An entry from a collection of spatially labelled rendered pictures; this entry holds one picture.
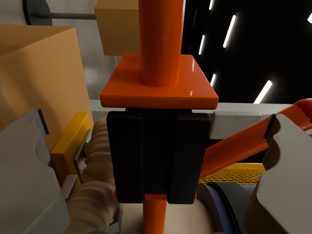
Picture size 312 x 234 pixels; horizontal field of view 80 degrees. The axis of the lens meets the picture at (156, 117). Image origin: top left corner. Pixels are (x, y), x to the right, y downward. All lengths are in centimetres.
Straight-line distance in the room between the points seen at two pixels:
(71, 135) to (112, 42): 150
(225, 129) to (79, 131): 114
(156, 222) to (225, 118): 113
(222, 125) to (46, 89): 117
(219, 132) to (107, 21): 118
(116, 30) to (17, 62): 149
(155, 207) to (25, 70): 18
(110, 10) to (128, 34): 22
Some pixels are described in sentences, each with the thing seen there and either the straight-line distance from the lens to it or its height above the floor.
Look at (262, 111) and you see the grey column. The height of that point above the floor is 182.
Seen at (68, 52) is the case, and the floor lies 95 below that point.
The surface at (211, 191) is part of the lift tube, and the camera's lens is 30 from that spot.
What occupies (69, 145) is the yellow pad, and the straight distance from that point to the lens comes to 27.
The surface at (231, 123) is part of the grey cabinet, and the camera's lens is 133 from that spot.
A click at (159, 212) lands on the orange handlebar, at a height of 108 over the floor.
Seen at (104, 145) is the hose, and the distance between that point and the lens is 21.
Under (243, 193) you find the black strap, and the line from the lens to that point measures 31.
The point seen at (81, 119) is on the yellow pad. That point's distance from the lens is 31.
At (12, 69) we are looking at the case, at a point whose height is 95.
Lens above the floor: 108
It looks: 1 degrees up
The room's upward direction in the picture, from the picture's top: 91 degrees clockwise
